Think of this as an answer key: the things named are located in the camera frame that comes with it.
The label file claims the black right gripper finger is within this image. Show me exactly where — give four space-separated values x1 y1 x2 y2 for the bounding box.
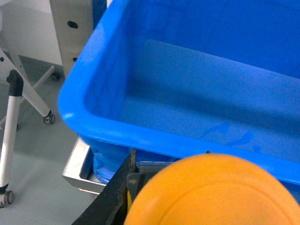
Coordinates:
73 150 140 225

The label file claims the yellow mushroom push button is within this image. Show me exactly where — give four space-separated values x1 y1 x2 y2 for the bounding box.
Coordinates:
125 154 300 225

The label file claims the large blue plastic crate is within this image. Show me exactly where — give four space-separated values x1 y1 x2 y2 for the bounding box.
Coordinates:
58 0 300 184

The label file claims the white wheeled chair base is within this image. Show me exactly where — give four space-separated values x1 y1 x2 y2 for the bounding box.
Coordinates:
0 50 55 209

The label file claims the stainless steel roller rack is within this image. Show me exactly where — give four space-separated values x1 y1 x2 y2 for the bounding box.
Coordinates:
49 0 179 196

